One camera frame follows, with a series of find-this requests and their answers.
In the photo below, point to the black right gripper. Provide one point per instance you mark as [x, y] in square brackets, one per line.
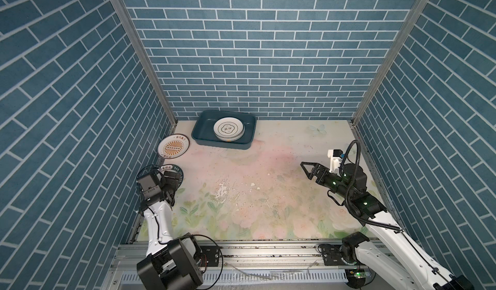
[316, 170]

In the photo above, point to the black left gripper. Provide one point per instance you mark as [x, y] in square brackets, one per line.
[171, 182]

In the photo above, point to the green lettered rim plate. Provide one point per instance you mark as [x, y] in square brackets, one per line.
[172, 168]

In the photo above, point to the orange sunburst plate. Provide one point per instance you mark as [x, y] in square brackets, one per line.
[173, 146]

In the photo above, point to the teal plastic bin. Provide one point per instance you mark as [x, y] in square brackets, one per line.
[203, 132]

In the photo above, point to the white plate green flower outline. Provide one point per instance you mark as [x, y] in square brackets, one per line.
[229, 129]

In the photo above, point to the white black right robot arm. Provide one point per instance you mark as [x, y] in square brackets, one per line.
[410, 267]

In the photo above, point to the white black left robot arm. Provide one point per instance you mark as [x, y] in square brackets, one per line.
[170, 262]

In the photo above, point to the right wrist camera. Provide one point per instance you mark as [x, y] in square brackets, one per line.
[335, 157]

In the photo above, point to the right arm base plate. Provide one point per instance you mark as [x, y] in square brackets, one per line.
[331, 254]

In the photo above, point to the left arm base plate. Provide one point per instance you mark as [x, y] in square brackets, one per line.
[208, 256]

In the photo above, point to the aluminium mounting rail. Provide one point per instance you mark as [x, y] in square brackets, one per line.
[251, 262]

